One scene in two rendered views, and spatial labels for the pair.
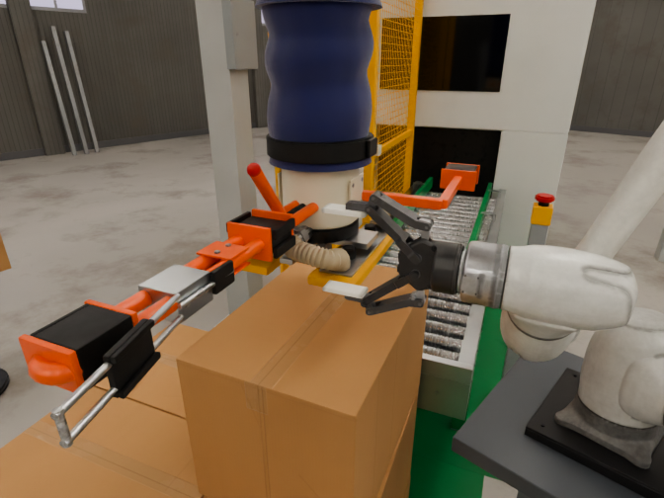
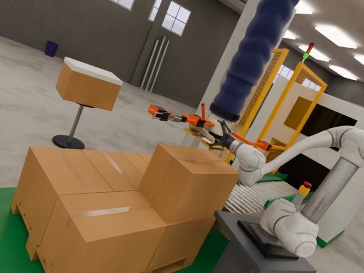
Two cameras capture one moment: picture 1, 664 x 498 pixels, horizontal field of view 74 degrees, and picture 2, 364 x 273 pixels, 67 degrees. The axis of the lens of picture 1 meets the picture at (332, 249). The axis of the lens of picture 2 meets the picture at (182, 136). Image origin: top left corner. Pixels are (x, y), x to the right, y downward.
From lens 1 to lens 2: 1.10 m
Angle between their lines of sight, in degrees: 19
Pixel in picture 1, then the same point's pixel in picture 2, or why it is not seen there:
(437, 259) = (228, 138)
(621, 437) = (262, 233)
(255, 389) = (173, 158)
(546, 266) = (247, 147)
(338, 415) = (188, 171)
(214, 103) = (208, 93)
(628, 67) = not seen: outside the picture
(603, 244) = (273, 162)
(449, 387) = not seen: hidden behind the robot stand
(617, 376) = (269, 213)
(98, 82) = (168, 65)
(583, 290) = (251, 154)
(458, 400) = not seen: hidden behind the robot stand
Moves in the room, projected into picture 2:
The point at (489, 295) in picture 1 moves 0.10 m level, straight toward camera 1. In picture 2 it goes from (234, 150) to (225, 149)
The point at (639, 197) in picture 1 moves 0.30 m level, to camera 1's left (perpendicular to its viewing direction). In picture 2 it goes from (286, 154) to (240, 130)
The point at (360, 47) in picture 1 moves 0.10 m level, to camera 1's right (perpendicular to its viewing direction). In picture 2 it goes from (244, 91) to (257, 98)
